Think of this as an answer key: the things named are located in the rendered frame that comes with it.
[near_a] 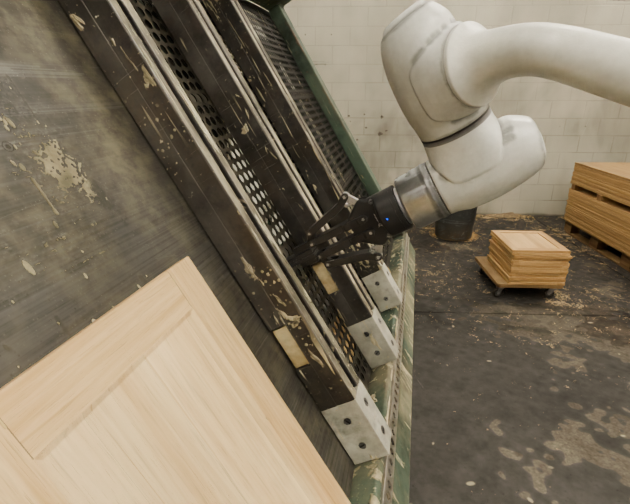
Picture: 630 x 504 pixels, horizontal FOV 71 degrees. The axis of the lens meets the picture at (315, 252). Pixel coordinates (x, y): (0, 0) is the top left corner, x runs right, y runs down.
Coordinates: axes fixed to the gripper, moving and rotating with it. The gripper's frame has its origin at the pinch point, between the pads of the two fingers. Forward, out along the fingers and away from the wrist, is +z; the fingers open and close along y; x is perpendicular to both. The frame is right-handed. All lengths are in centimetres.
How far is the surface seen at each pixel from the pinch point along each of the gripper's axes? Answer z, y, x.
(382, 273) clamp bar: 2, -26, -53
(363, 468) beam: 6.6, -37.9, 8.5
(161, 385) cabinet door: 6.7, 1.1, 34.4
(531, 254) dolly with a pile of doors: -47, -131, -267
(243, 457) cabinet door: 6.7, -13.0, 30.5
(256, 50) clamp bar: 2, 45, -53
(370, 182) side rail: 6, -10, -125
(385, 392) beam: 3.9, -38.0, -12.0
